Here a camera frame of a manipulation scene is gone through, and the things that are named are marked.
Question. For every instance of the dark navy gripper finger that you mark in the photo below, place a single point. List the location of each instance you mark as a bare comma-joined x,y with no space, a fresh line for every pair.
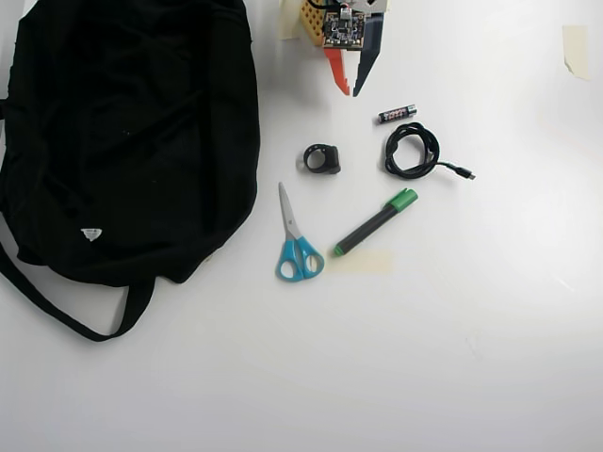
372,52

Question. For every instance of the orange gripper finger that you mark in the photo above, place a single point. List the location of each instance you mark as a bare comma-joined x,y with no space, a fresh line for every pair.
340,70

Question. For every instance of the green capped black marker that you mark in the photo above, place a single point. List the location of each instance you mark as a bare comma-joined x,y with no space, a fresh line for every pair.
372,223

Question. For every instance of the beige tape under robot base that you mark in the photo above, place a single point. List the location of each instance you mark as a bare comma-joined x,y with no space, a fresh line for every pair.
287,21

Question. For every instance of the yellow perforated robot base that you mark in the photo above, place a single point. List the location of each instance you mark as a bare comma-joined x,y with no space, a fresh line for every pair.
312,23

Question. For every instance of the black fabric bag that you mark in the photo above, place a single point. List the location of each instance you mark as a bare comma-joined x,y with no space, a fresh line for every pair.
127,141

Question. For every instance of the black aaa battery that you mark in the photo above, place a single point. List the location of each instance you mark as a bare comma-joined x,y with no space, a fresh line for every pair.
396,114

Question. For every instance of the wide beige tape strip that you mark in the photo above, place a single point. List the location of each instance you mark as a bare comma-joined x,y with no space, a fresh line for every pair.
372,263

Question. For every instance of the beige tape with torn corner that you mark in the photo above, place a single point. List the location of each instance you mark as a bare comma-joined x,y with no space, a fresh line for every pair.
577,47

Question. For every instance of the bare camera circuit board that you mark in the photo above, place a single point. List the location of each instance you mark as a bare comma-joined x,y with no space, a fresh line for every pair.
344,28

